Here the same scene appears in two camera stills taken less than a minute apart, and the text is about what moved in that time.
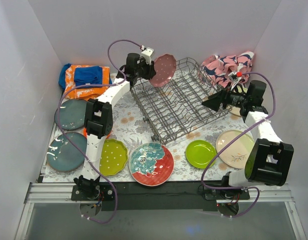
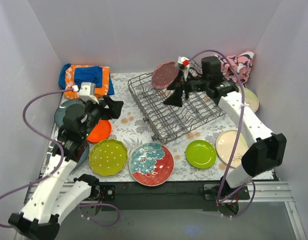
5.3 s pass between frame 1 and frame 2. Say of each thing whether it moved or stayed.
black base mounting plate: stayed
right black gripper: moved
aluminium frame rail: stayed
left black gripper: moved
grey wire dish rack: stayed
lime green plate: stayed
